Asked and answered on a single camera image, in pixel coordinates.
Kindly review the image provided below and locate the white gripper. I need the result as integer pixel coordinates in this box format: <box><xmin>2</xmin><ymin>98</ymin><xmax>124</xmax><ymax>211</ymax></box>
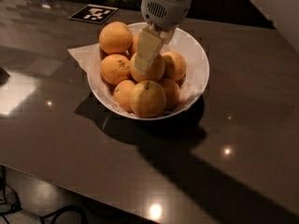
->
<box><xmin>134</xmin><ymin>0</ymin><xmax>192</xmax><ymax>75</ymax></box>

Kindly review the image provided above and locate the orange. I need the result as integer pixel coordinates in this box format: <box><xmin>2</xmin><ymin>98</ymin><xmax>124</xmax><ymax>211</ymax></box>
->
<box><xmin>162</xmin><ymin>51</ymin><xmax>187</xmax><ymax>81</ymax></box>
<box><xmin>100</xmin><ymin>54</ymin><xmax>130</xmax><ymax>86</ymax></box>
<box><xmin>130</xmin><ymin>54</ymin><xmax>165</xmax><ymax>82</ymax></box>
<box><xmin>160</xmin><ymin>78</ymin><xmax>180</xmax><ymax>110</ymax></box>
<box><xmin>130</xmin><ymin>80</ymin><xmax>166</xmax><ymax>119</ymax></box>
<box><xmin>99</xmin><ymin>21</ymin><xmax>133</xmax><ymax>54</ymax></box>
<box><xmin>128</xmin><ymin>35</ymin><xmax>138</xmax><ymax>57</ymax></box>

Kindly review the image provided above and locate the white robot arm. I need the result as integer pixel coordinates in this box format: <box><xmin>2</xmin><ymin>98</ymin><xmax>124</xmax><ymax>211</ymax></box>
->
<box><xmin>141</xmin><ymin>0</ymin><xmax>299</xmax><ymax>51</ymax></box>

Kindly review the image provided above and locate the white bowl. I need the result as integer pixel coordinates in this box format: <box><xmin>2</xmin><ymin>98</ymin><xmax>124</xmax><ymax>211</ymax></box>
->
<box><xmin>86</xmin><ymin>21</ymin><xmax>210</xmax><ymax>121</ymax></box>

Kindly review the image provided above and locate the orange front left small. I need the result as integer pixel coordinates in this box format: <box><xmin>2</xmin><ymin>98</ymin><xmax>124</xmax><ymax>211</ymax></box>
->
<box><xmin>113</xmin><ymin>80</ymin><xmax>135</xmax><ymax>112</ymax></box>

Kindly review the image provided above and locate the black white marker tag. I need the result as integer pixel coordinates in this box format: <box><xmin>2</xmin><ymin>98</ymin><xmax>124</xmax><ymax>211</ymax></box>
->
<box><xmin>69</xmin><ymin>4</ymin><xmax>118</xmax><ymax>24</ymax></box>

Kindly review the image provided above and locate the white paper liner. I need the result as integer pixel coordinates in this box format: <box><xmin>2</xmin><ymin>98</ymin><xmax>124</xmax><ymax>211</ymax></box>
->
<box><xmin>67</xmin><ymin>21</ymin><xmax>200</xmax><ymax>117</ymax></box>

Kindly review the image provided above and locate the black cable on floor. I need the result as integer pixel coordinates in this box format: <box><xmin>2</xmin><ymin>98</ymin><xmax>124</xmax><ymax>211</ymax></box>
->
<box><xmin>0</xmin><ymin>165</ymin><xmax>90</xmax><ymax>224</ymax></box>

